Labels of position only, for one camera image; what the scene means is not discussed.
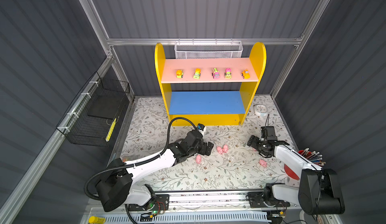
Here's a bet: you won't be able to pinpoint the yellow bottle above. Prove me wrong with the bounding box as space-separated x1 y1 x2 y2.
88 216 106 224

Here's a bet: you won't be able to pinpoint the green toy car orange top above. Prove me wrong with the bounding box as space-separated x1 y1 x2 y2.
193 68 201 79

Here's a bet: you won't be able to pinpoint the green truck pink mixer drum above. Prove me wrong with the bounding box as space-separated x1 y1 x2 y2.
224 68 232 79

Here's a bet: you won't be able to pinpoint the floral patterned table mat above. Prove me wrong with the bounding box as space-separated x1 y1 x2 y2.
121 97 299 191

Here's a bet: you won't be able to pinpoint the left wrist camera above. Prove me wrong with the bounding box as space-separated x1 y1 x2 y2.
197 124 207 136

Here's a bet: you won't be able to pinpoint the pink truck green striped top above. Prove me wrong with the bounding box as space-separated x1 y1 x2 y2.
212 68 220 79

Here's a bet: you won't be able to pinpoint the orange yellow toy car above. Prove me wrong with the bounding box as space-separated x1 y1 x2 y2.
241 69 250 79

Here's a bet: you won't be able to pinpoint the orange toy car green base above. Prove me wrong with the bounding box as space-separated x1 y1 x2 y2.
176 69 184 78

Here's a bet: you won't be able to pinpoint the white slotted cable duct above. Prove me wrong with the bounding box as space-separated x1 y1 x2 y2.
104 211 272 224

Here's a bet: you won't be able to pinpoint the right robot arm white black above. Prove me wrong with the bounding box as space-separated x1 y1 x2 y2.
247 126 345 215

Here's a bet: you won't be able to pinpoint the bundle of coloured pencils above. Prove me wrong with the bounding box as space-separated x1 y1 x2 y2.
298 148 326 166

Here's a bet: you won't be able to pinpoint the red cup holder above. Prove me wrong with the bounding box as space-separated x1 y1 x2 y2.
282 150 313 180

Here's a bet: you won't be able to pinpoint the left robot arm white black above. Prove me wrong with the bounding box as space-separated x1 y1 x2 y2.
95 130 214 212

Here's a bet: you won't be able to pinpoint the yellow shelf pink blue boards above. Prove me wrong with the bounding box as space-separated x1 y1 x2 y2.
154 42 267 126

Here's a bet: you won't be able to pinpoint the black corrugated cable conduit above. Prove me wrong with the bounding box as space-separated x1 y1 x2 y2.
83 117 198 201

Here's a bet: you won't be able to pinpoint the white wire mesh basket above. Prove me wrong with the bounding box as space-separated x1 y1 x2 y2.
174 42 243 59

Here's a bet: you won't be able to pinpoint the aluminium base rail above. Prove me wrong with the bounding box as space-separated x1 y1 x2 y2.
105 189 306 215

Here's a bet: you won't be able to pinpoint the black wire basket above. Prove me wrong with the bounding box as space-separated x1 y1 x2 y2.
57 73 131 147

